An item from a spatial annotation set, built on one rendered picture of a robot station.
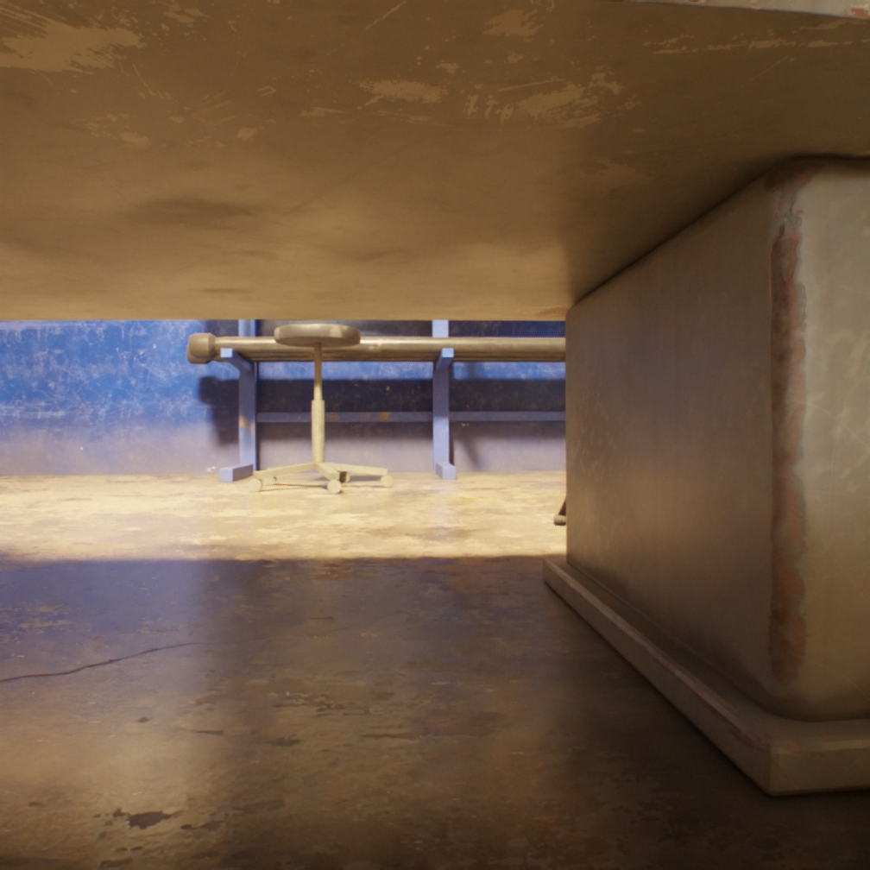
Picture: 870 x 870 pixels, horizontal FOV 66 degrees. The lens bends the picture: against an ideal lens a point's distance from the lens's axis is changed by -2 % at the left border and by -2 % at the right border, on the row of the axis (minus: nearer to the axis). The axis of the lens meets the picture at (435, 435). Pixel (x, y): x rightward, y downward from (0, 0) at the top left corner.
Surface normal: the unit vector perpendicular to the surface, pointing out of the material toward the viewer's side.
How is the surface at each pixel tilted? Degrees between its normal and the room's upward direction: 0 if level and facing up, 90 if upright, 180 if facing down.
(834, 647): 90
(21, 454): 90
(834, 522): 90
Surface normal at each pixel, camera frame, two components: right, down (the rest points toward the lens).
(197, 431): 0.07, 0.00
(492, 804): 0.00, -1.00
